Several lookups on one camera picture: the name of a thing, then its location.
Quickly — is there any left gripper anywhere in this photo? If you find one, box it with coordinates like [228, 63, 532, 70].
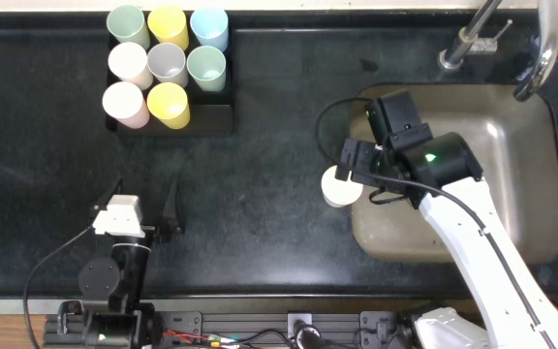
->
[89, 174, 186, 243]

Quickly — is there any pink cup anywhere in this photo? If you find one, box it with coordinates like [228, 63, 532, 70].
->
[102, 80, 151, 130]

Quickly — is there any yellow cup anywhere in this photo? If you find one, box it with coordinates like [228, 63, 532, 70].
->
[146, 81, 191, 131]
[146, 4, 190, 51]

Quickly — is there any white cup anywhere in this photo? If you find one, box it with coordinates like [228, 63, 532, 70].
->
[107, 41, 154, 91]
[320, 164, 364, 208]

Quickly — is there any black tray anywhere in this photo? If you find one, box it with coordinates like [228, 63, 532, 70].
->
[106, 9, 235, 137]

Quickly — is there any grey cup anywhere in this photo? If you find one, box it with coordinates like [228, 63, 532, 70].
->
[146, 42, 190, 92]

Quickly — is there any green cup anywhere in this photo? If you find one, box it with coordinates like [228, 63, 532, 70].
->
[185, 45, 228, 93]
[106, 4, 151, 50]

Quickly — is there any blue cup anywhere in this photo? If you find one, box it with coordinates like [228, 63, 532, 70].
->
[189, 6, 230, 52]

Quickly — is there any steel sink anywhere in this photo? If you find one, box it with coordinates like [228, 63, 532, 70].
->
[348, 82, 558, 266]

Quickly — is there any steel tap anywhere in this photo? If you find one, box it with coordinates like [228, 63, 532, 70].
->
[436, 0, 558, 103]

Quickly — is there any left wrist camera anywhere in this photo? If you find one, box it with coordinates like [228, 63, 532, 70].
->
[91, 194, 145, 238]

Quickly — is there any black cable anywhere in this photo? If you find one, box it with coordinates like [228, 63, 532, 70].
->
[314, 95, 483, 229]
[21, 223, 97, 349]

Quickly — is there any mounting rail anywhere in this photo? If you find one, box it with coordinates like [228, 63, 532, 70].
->
[44, 309, 522, 349]

